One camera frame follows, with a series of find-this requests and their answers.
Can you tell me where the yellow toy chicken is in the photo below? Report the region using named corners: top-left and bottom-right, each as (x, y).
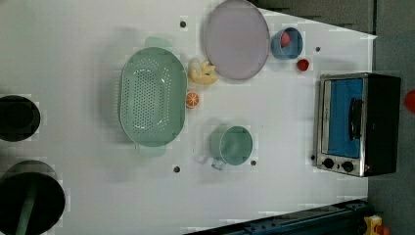
top-left (188, 58), bottom-right (218, 85)

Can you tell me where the pink toy in cup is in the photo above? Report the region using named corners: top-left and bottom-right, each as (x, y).
top-left (280, 31), bottom-right (291, 47)

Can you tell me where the black round stand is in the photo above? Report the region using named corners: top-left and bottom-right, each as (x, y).
top-left (0, 161), bottom-right (66, 235)
top-left (0, 95), bottom-right (41, 142)

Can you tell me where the red ketchup bottle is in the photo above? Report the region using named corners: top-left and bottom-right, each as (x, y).
top-left (404, 90), bottom-right (415, 114)

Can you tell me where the green mug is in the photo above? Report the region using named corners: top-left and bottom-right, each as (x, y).
top-left (209, 125), bottom-right (254, 170)

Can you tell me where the green perforated colander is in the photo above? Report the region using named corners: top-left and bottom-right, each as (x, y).
top-left (118, 37), bottom-right (187, 157)

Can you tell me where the orange slice toy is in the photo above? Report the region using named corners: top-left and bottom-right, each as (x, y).
top-left (186, 91), bottom-right (200, 109)

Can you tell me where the black round stand lower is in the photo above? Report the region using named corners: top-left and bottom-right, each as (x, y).
top-left (0, 161), bottom-right (66, 235)

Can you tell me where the blue cup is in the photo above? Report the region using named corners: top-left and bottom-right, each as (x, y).
top-left (271, 27), bottom-right (303, 60)

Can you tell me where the lilac round plate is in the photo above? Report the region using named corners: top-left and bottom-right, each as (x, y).
top-left (204, 0), bottom-right (270, 79)

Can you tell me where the yellow red emergency button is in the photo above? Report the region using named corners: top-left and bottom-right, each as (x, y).
top-left (364, 215), bottom-right (391, 235)

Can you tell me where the blue metal frame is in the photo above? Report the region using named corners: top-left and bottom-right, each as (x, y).
top-left (187, 200), bottom-right (374, 235)

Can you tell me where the small red toy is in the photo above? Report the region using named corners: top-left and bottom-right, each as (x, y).
top-left (297, 59), bottom-right (309, 71)

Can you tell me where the black toaster oven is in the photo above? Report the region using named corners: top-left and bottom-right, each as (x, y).
top-left (315, 72), bottom-right (401, 177)

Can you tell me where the black round stand upper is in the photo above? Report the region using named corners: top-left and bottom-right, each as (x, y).
top-left (0, 95), bottom-right (41, 142)

